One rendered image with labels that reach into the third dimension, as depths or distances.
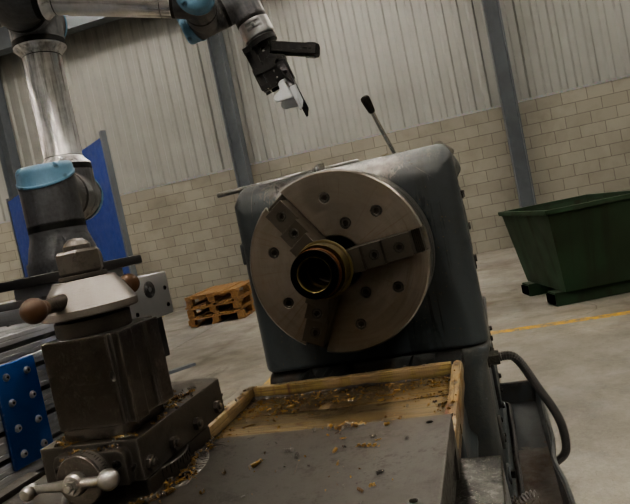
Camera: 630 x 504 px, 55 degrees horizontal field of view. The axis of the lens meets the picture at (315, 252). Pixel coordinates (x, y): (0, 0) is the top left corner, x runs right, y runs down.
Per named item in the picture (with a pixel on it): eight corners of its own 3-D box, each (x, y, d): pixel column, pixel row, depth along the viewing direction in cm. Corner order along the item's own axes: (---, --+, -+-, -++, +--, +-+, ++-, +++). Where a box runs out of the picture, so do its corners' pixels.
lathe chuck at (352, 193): (269, 338, 117) (262, 174, 114) (435, 343, 109) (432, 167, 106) (252, 350, 108) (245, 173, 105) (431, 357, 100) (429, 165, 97)
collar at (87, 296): (81, 310, 56) (74, 279, 56) (155, 296, 54) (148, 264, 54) (20, 329, 49) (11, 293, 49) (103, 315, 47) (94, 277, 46)
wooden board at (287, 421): (252, 409, 103) (247, 386, 102) (466, 384, 93) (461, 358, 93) (164, 496, 74) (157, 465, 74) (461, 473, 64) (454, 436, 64)
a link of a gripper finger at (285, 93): (283, 119, 137) (271, 92, 142) (306, 106, 136) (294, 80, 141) (277, 110, 134) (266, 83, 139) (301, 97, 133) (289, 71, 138)
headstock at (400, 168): (325, 317, 183) (298, 190, 181) (486, 291, 170) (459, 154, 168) (255, 376, 126) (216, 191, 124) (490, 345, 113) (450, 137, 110)
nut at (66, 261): (78, 278, 54) (70, 240, 54) (116, 271, 53) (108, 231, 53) (48, 285, 50) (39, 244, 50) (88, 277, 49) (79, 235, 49)
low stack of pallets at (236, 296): (216, 312, 987) (211, 286, 984) (266, 303, 971) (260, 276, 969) (187, 328, 864) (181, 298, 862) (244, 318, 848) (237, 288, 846)
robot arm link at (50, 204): (15, 229, 122) (0, 163, 121) (41, 229, 136) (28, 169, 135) (75, 217, 123) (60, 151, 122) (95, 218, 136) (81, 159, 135)
